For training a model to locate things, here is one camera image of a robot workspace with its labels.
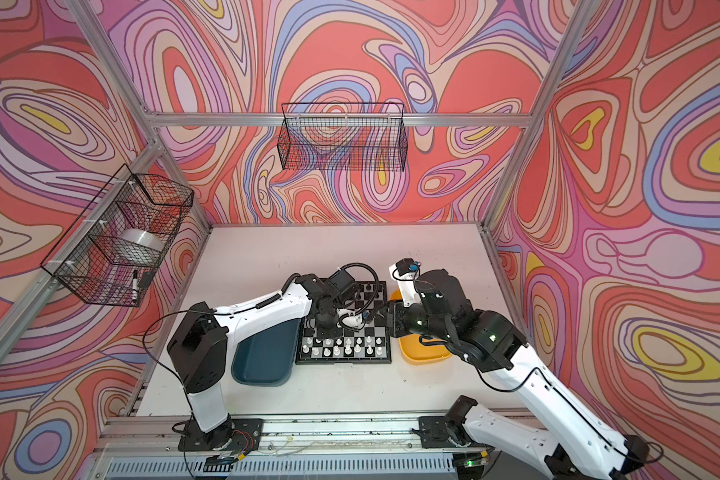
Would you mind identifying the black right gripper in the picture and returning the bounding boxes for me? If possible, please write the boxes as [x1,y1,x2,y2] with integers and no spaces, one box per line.
[372,296,455,341]

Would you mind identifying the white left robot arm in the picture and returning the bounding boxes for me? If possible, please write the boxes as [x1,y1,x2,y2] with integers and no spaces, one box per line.
[166,269,359,434]

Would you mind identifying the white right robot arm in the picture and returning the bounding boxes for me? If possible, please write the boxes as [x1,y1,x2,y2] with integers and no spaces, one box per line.
[387,258,650,479]

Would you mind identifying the black white chess board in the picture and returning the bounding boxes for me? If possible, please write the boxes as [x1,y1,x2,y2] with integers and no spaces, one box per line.
[295,281,392,365]

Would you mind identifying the yellow plastic tray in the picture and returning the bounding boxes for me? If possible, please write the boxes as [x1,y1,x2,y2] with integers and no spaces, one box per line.
[389,320,452,365]

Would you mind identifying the teal plastic tray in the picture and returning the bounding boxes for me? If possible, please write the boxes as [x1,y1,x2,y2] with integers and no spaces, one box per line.
[231,319,300,387]

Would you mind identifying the silver tape roll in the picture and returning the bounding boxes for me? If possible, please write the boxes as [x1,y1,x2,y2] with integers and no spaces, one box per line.
[119,228,164,250]

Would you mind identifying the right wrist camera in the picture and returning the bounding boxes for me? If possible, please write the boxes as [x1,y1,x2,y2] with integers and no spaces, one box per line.
[389,258,421,306]

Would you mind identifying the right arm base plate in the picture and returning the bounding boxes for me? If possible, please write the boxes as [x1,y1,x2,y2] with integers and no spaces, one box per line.
[411,415,494,452]

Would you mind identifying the black wire basket back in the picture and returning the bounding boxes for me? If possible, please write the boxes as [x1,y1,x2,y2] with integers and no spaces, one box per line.
[277,101,408,171]

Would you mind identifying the black wire basket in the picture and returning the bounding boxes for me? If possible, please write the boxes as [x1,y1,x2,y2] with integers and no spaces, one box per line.
[40,165,194,307]
[277,101,408,171]

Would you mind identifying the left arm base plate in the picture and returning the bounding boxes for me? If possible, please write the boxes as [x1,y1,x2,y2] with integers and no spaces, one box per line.
[175,417,264,453]

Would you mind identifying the black wire basket left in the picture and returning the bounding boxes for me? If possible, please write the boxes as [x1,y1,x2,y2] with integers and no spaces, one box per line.
[40,165,194,307]

